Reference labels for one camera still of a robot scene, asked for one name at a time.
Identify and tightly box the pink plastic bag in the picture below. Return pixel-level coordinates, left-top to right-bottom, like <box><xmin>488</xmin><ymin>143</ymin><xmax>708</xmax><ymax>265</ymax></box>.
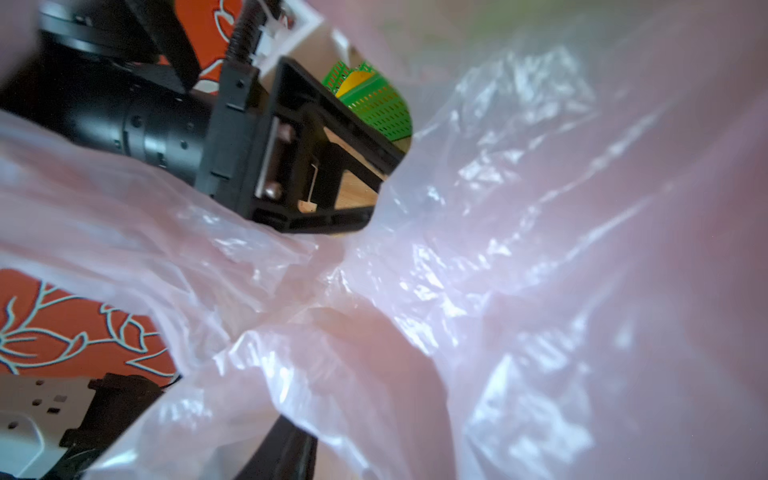
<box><xmin>1</xmin><ymin>1</ymin><xmax>767</xmax><ymax>479</ymax></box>

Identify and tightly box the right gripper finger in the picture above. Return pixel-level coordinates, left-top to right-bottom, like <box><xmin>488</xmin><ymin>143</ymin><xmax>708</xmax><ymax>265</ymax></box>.
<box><xmin>235</xmin><ymin>415</ymin><xmax>318</xmax><ymax>480</ymax></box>

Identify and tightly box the green plastic basket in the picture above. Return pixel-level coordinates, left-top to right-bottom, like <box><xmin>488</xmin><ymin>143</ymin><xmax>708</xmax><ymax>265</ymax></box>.
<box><xmin>322</xmin><ymin>61</ymin><xmax>413</xmax><ymax>142</ymax></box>

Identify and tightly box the yellow banana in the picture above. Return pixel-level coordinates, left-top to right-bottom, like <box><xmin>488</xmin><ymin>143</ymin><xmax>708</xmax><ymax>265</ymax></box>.
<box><xmin>335</xmin><ymin>71</ymin><xmax>374</xmax><ymax>98</ymax></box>

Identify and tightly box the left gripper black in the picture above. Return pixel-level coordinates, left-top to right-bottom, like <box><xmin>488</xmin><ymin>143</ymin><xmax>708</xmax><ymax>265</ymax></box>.
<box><xmin>194</xmin><ymin>56</ymin><xmax>404</xmax><ymax>234</ymax></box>

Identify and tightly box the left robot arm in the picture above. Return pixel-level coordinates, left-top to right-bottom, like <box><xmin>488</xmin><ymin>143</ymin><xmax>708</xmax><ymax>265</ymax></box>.
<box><xmin>1</xmin><ymin>1</ymin><xmax>403</xmax><ymax>360</ymax></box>

